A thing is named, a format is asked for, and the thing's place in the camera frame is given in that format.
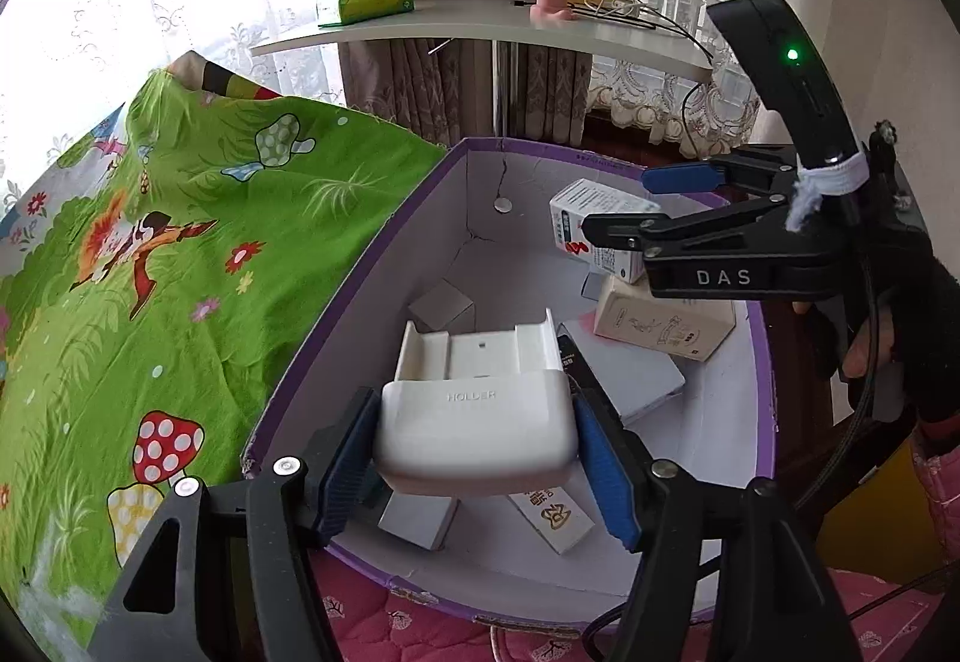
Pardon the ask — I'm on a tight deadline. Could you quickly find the tall beige cardboard box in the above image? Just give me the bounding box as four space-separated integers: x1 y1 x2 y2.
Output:
594 277 736 361

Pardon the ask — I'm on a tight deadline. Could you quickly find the white plastic charger case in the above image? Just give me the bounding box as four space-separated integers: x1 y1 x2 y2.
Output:
374 316 578 499

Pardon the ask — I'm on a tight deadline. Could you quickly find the black gloved right hand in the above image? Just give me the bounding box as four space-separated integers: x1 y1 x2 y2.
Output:
839 256 958 459

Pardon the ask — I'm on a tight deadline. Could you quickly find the white barcode box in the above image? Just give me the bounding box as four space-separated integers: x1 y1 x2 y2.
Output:
548 179 662 283

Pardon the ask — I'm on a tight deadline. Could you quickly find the pink quilted blanket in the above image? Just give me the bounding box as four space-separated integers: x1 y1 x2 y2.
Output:
305 420 960 662

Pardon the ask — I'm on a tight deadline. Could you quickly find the white flat box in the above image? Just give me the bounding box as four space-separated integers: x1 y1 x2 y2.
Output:
558 319 685 425

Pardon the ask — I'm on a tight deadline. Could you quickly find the black tracker with green light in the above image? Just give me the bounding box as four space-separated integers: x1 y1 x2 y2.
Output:
704 0 872 214

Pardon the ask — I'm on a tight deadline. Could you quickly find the purple cardboard storage box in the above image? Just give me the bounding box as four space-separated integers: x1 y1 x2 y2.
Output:
242 139 776 631

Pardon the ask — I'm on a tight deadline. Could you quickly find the small grey white box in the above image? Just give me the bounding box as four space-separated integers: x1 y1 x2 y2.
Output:
377 493 459 552

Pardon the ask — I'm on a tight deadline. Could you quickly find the small silver white box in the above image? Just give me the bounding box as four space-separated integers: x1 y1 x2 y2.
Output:
409 280 475 336

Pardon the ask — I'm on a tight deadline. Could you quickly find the white orange print box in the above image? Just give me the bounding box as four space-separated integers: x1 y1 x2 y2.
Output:
508 486 594 555

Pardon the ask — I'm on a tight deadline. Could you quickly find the white curved shelf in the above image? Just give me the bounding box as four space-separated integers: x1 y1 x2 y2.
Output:
252 0 713 82

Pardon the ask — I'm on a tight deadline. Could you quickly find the green cartoon print tablecloth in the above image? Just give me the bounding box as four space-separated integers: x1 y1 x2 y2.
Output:
2 52 443 660

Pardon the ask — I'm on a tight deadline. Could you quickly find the white lace curtain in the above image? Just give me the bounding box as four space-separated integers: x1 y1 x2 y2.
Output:
2 0 345 207

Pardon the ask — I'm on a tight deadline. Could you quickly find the black cable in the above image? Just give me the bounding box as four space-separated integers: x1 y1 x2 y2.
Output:
581 270 947 662

